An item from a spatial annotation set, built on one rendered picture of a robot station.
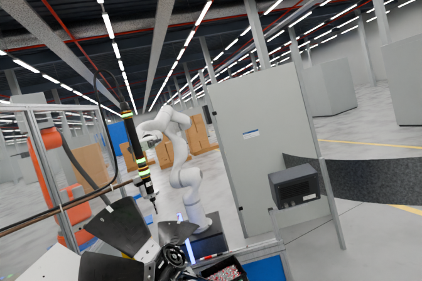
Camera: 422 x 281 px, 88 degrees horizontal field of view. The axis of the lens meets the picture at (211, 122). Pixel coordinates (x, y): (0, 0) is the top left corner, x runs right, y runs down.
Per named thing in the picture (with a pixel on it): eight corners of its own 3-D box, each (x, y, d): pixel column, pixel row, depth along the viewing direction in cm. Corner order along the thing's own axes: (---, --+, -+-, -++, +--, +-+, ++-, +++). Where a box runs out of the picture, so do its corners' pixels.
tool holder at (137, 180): (141, 202, 87) (134, 179, 86) (136, 199, 93) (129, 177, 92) (162, 192, 92) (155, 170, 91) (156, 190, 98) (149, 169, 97)
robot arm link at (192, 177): (186, 199, 162) (177, 169, 160) (210, 194, 159) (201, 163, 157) (181, 207, 150) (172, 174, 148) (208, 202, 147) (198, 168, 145)
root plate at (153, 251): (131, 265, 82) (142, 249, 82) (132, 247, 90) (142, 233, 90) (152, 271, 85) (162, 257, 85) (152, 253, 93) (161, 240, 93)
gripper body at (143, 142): (161, 145, 112) (156, 149, 101) (142, 150, 112) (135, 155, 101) (156, 131, 112) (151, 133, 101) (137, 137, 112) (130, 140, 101)
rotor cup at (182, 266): (140, 294, 76) (161, 264, 76) (140, 259, 90) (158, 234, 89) (174, 303, 81) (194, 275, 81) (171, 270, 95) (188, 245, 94)
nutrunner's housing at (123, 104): (150, 204, 90) (117, 95, 87) (147, 202, 93) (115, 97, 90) (159, 199, 93) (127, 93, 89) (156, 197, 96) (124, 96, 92)
